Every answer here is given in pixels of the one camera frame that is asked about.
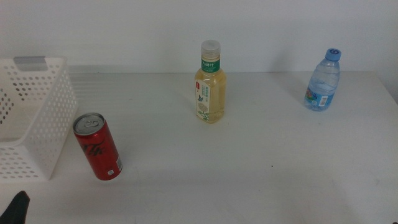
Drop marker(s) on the clear water bottle blue cap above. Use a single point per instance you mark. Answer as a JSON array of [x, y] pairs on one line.
[[323, 84]]

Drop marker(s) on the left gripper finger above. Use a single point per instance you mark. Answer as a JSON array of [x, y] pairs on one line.
[[14, 210]]

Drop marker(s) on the white perforated plastic basket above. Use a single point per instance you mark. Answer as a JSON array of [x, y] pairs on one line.
[[53, 124]]

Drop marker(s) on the yellow tea bottle green label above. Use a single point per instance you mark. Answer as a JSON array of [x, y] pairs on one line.
[[214, 93]]

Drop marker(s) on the red cola can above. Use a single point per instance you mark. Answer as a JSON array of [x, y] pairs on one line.
[[99, 149]]

